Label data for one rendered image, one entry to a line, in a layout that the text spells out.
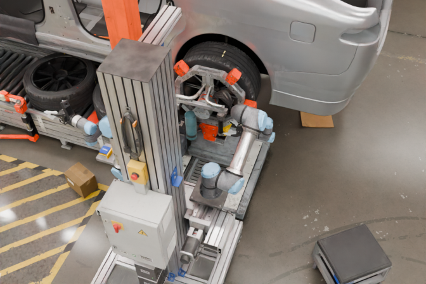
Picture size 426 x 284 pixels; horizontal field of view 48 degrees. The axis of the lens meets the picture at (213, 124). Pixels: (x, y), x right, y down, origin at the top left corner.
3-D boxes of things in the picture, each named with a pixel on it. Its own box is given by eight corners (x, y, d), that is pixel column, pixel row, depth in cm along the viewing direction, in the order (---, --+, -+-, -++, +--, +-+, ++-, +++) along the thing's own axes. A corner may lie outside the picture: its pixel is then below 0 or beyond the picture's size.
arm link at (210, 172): (206, 170, 305) (206, 157, 295) (225, 178, 301) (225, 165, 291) (198, 184, 298) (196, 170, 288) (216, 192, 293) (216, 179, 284)
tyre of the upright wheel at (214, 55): (279, 81, 364) (215, 24, 347) (271, 101, 349) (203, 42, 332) (228, 116, 412) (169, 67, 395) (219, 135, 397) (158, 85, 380)
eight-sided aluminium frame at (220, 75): (243, 127, 377) (246, 75, 337) (241, 133, 373) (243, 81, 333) (180, 111, 390) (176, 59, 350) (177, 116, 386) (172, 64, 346)
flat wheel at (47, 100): (23, 118, 430) (14, 99, 413) (37, 70, 475) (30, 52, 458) (96, 115, 432) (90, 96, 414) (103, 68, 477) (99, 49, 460)
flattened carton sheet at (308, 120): (326, 89, 491) (326, 86, 488) (333, 128, 453) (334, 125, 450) (297, 88, 492) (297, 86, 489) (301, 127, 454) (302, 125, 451)
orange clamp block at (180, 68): (190, 67, 353) (182, 59, 350) (186, 73, 348) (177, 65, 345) (184, 71, 357) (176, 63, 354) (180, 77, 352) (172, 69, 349)
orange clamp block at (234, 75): (234, 79, 345) (242, 73, 339) (231, 85, 340) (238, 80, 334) (227, 73, 344) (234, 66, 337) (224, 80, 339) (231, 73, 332)
